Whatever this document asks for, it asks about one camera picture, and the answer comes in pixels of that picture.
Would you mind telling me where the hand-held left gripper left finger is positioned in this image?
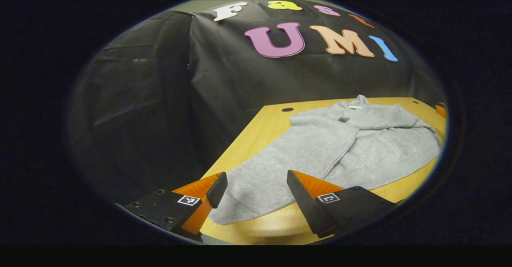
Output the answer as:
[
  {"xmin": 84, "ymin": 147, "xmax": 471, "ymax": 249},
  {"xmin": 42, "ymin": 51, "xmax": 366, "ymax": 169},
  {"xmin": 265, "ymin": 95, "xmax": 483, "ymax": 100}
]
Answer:
[{"xmin": 122, "ymin": 172, "xmax": 228, "ymax": 237}]

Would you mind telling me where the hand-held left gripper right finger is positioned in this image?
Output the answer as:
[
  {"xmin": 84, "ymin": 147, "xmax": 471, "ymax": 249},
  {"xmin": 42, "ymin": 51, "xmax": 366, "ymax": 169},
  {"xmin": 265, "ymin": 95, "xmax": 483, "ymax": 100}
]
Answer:
[{"xmin": 286, "ymin": 170, "xmax": 396, "ymax": 239}]

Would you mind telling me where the grey sweatshirt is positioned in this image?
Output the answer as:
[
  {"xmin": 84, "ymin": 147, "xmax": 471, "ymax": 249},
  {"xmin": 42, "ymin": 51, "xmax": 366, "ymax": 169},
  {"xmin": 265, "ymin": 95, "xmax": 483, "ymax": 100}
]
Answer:
[{"xmin": 208, "ymin": 95, "xmax": 442, "ymax": 225}]

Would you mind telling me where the black backdrop cloth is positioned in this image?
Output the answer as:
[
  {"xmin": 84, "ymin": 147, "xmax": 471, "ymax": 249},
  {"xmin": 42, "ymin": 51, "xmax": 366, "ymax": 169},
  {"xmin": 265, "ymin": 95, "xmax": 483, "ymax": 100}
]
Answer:
[{"xmin": 67, "ymin": 1, "xmax": 444, "ymax": 205}]

